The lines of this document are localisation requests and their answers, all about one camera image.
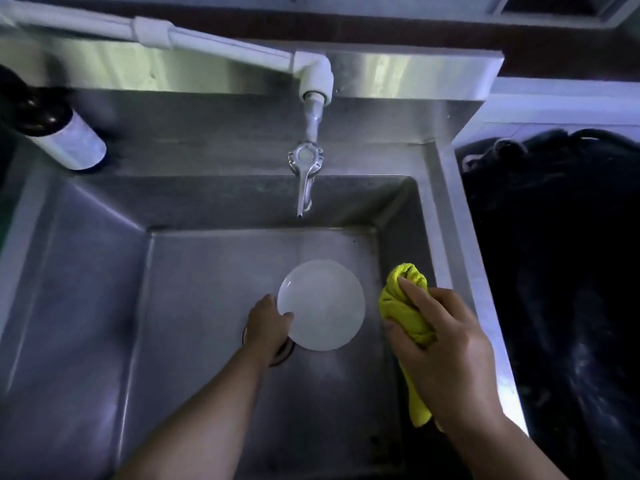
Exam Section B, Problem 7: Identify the chrome faucet tap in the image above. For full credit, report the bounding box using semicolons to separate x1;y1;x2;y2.
287;92;325;218

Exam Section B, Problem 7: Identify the sink drain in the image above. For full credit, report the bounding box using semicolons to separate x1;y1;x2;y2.
242;325;297;368

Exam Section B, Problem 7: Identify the person's right hand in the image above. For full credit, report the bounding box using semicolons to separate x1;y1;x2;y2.
384;276;503;429

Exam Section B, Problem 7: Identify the stainless steel sink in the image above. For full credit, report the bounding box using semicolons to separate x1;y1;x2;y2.
0;37;531;480

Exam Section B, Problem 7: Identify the person's right forearm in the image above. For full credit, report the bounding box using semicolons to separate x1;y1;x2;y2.
436;405;571;480

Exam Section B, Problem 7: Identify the white round plate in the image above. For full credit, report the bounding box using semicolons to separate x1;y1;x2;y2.
277;260;366;352

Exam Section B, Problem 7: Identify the white window frame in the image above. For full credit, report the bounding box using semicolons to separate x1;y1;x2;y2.
452;0;640;148

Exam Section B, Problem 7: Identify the person's left forearm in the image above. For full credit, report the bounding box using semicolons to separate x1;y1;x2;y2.
112;345;269;480

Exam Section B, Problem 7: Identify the dark bottle with white label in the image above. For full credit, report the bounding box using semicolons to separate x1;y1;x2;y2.
0;65;108;172

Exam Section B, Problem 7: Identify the yellow cleaning cloth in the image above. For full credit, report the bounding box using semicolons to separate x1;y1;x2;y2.
378;263;437;428

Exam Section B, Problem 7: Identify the white water pipe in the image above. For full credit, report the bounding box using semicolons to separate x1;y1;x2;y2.
0;0;335;104

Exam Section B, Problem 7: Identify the person's left hand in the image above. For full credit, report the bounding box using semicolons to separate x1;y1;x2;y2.
243;294;295;367

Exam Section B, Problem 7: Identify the black plastic bag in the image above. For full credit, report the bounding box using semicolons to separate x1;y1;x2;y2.
457;129;640;480

